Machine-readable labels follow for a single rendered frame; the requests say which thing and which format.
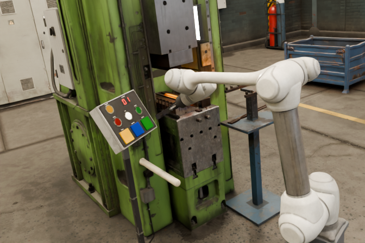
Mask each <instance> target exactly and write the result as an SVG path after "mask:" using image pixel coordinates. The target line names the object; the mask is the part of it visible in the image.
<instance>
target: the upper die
mask: <svg viewBox="0 0 365 243"><path fill-rule="evenodd" d="M150 61H151V65H157V66H163V67H169V68H171V67H175V66H178V65H183V64H186V63H190V62H193V54H192V48H189V49H185V50H181V51H178V52H173V53H168V54H164V55H159V54H150Z"/></svg>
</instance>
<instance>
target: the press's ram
mask: <svg viewBox="0 0 365 243"><path fill-rule="evenodd" d="M142 6H143V13H144V20H145V25H146V32H147V40H148V47H149V53H150V54H159V55H164V54H168V53H173V52H178V51H181V50H185V49H189V48H194V47H197V36H196V26H195V20H194V10H193V0H142Z"/></svg>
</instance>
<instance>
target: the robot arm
mask: <svg viewBox="0 0 365 243"><path fill-rule="evenodd" d="M319 74H320V65H319V62H318V61H317V60H316V59H314V58H311V57H298V58H293V59H287V60H283V61H279V62H277V63H275V64H273V65H271V66H269V67H267V68H265V69H262V70H260V71H257V72H251V73H227V72H194V71H193V70H191V69H170V70H169V71H168V72H167V73H166V74H165V84H166V85H167V86H168V87H169V88H170V89H172V90H174V91H176V92H179V93H180V95H179V96H177V97H176V101H175V102H174V103H173V104H172V105H170V106H169V107H168V108H167V109H165V110H162V111H161V112H160V113H158V114H157V115H155V116H156V118H157V119H160V118H161V117H163V116H165V115H166V114H169V112H170V111H174V110H175V109H178V108H179V107H180V108H185V107H186V106H190V105H192V104H194V103H196V102H198V101H201V100H203V99H205V98H207V97H208V96H210V95H211V94H212V93H213V92H214V91H215V90H216V87H217V85H216V84H225V85H240V86H256V91H257V94H258V96H259V97H260V98H261V99H262V100H263V101H264V102H265V104H266V106H267V107H268V109H269V110H270V111H271V112H272V115H273V122H274V127H275V133H276V140H277V143H278V149H279V155H280V161H281V167H282V173H283V177H284V183H285V189H286V190H285V192H284V193H283V194H282V196H281V207H280V217H279V231H280V234H281V235H282V237H283V238H284V239H285V240H286V241H287V242H289V243H309V242H311V241H312V240H314V239H315V238H316V237H320V238H322V239H325V240H327V241H329V242H335V237H336V236H337V234H338V232H339V231H340V229H341V228H342V226H343V225H345V224H346V220H345V219H344V218H339V217H338V214H339V189H338V186H337V183H336V181H335V180H334V178H333V177H331V176H330V175H329V174H327V173H324V172H313V173H312V174H310V175H308V171H307V164H306V158H305V151H304V145H303V138H302V134H301V127H300V120H299V114H298V108H297V107H298V105H299V103H300V93H301V87H302V86H303V85H305V84H306V83H307V82H309V81H312V80H314V79H315V78H316V77H318V76H319Z"/></svg>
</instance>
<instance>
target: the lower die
mask: <svg viewBox="0 0 365 243"><path fill-rule="evenodd" d="M159 93H160V92H157V93H155V95H156V98H157V97H158V98H161V99H162V100H163V99H165V101H166V100H168V101H169V102H170V101H171V102H172V103H174V102H175V101H176V98H172V97H169V96H166V95H163V94H159ZM162 93H169V94H173V95H177V96H179V95H178V94H175V93H172V92H168V91H164V92H162ZM158 98H157V99H156V106H157V108H159V105H160V108H161V109H162V105H163V110H165V101H164V100H163V101H162V100H161V99H160V100H159V104H158ZM161 101H162V104H161ZM167 108H168V102H166V109H167ZM196 109H199V108H198V107H193V106H186V107H185V108H180V107H179V108H178V109H175V110H174V111H171V113H174V114H177V115H179V116H182V115H185V114H187V113H190V112H193V111H195V110H196ZM185 112H186V113H185Z"/></svg>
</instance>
